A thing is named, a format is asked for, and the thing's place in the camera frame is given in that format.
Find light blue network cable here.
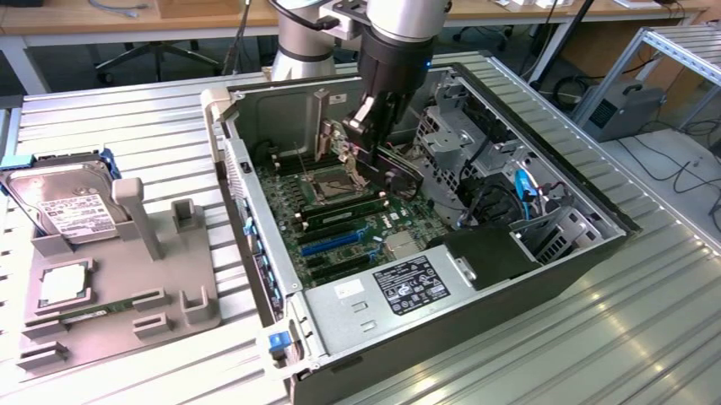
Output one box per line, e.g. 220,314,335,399
88,0,152,19

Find aluminium slat table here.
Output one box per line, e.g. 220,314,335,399
584,23,721,127

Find grey computer tower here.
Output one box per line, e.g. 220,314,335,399
572,82,669,143

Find blue disk wire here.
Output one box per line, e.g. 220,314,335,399
512,168,536,220

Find silver chipset heatsink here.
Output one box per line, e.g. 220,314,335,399
384,234,422,258

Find blue expansion slot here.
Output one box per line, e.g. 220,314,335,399
299,233,367,257

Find black plastic shroud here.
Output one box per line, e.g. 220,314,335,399
427,223,542,292

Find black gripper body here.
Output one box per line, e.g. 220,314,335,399
357,28,436,97

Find graphics card with black fan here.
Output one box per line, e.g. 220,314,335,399
313,89,424,202

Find small silver disk bay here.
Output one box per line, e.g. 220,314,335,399
508,202,626,265

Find CPU socket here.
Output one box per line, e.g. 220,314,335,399
303,166,367,203

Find thin locking lever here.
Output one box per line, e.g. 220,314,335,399
293,140,309,181

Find black camera cable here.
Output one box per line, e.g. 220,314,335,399
267,0,340,33

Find green RAM stick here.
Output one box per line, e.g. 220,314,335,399
303,201,384,227
25,297,140,328

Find silver power supply unit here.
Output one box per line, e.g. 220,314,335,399
292,244,479,359

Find wooden desk white frame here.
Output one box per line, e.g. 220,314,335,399
0,0,283,96
442,0,710,84

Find metal socket cover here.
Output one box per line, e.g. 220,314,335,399
340,154,367,186

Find open black PC case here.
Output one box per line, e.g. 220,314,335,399
200,61,643,405

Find black power cable bundle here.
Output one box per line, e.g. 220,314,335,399
455,166,516,224

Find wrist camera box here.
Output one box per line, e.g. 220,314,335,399
317,2,367,41

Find silver disk bay cage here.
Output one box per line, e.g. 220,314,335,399
414,69,542,199

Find silver CPU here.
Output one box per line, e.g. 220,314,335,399
38,265,90,303

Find blue disk carrier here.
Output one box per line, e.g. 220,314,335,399
0,143,124,199

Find grey parts rack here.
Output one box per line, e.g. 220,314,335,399
10,176,224,384

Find silver hard disk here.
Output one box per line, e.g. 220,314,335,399
0,162,122,246

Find black expansion slot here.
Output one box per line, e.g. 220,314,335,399
296,227,361,246

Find green motherboard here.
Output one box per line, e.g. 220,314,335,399
249,138,458,288

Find black tripod pole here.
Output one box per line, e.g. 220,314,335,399
528,0,595,85

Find black office chair base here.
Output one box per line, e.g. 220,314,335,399
436,24,514,51
92,40,220,84

